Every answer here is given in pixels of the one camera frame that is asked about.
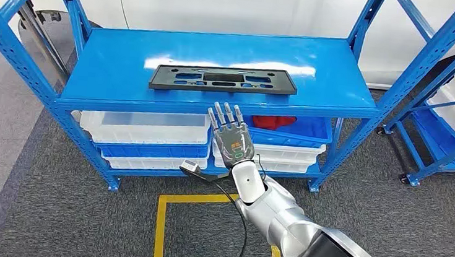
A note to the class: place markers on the translucent white plastic bin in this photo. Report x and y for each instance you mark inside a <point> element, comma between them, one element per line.
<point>145,128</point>

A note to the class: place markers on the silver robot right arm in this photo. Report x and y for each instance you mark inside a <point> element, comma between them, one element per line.
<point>277,214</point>

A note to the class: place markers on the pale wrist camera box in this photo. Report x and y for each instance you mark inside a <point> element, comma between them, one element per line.
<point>190,166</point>

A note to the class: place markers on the red part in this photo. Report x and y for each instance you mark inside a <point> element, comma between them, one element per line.
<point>273,122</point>

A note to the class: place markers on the blue plastic bin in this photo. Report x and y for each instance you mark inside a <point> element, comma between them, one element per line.
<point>151,150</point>
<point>309,130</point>

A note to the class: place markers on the white car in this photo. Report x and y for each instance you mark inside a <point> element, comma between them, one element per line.
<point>222,3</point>

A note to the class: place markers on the metal stand pole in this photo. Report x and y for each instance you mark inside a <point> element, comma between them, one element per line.
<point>41,41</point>

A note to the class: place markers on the blue metal shelf rack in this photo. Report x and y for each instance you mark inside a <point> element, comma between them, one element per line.
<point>217,52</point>
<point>436,141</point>

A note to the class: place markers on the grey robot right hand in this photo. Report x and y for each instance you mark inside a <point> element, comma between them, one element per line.
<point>234,144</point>

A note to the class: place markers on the black plastic bracket part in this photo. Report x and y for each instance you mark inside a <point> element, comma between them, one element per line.
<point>166,79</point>

